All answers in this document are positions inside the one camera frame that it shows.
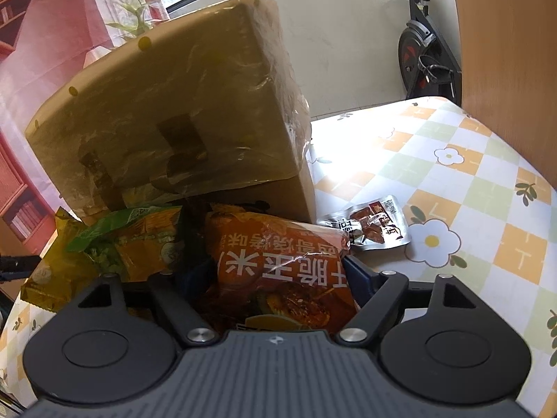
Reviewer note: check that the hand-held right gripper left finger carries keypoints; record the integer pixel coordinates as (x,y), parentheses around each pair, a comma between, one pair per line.
(192,282)

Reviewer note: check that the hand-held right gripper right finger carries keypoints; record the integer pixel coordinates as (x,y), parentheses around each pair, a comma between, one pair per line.
(359,279)

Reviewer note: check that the wooden chair back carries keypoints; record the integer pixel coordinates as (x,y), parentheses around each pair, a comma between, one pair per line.
(509,43)

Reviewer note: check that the taped cardboard box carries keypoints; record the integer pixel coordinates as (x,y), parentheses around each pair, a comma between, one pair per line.
(174,117)

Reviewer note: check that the orange snack bag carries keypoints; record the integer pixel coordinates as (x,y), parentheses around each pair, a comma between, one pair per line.
(283,270)

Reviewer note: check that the floral checked tablecloth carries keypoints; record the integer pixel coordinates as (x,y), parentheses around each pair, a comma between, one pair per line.
(470,209)

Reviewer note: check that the green potted plant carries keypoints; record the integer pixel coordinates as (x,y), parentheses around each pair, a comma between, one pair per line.
(130,6)

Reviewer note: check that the green and yellow snack bag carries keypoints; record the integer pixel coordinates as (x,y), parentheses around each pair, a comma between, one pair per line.
(139,239)

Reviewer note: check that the olive yellow snack packet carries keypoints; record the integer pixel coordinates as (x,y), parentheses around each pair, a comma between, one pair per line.
(52,270)

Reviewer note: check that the silver and red snack packet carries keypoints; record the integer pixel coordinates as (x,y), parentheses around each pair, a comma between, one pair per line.
(374,224)

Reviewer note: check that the black exercise bike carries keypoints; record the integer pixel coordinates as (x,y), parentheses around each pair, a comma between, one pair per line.
(420,48)

